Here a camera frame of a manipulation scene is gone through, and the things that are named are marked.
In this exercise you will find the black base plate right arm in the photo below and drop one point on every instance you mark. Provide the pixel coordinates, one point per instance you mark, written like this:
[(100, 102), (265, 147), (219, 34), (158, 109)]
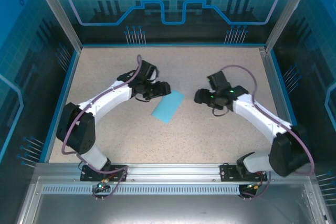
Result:
[(227, 172)]

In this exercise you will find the black base plate left arm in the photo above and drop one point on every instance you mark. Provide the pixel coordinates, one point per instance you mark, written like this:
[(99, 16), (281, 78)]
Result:
[(86, 174)]

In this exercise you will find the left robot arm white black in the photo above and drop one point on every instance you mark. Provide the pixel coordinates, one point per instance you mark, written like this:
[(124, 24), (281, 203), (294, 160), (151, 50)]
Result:
[(110, 96)]

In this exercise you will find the light blue paper sheet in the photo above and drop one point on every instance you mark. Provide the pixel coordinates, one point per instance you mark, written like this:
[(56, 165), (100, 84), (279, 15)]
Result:
[(168, 107)]

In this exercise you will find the aluminium frame post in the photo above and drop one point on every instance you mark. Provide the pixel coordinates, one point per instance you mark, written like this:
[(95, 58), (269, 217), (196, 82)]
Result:
[(60, 14), (286, 14)]

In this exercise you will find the aluminium side rail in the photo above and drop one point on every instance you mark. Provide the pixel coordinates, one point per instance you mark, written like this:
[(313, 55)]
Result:
[(273, 82)]

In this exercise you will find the grey sheet metal panel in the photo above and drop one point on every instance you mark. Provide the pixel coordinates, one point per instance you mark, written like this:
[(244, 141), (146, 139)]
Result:
[(168, 208)]

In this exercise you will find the aluminium mounting rail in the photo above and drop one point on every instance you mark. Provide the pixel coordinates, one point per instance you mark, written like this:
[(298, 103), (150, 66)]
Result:
[(173, 171)]

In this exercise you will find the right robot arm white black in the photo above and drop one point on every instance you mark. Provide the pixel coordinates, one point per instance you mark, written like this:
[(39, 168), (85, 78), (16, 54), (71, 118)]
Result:
[(262, 119)]

